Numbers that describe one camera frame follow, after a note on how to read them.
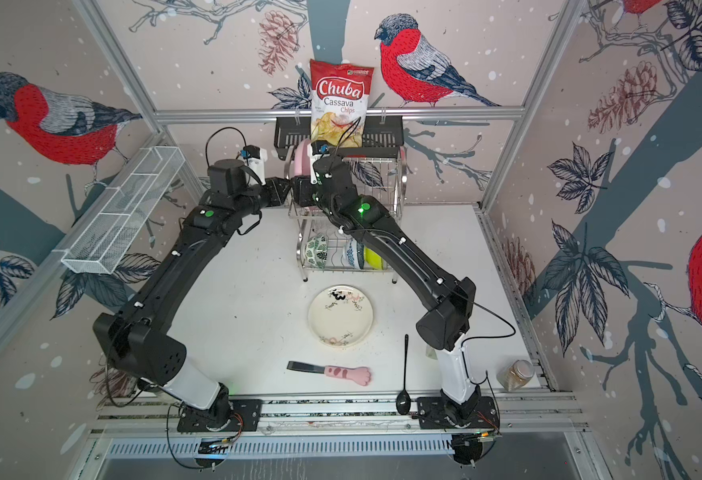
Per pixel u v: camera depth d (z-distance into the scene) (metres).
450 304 0.47
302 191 0.64
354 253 0.90
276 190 0.67
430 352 0.81
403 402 0.76
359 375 0.79
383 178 1.11
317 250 1.01
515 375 0.71
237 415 0.73
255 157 0.66
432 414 0.73
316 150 0.61
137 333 0.43
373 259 0.92
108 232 0.73
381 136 0.95
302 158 0.71
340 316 0.90
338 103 0.83
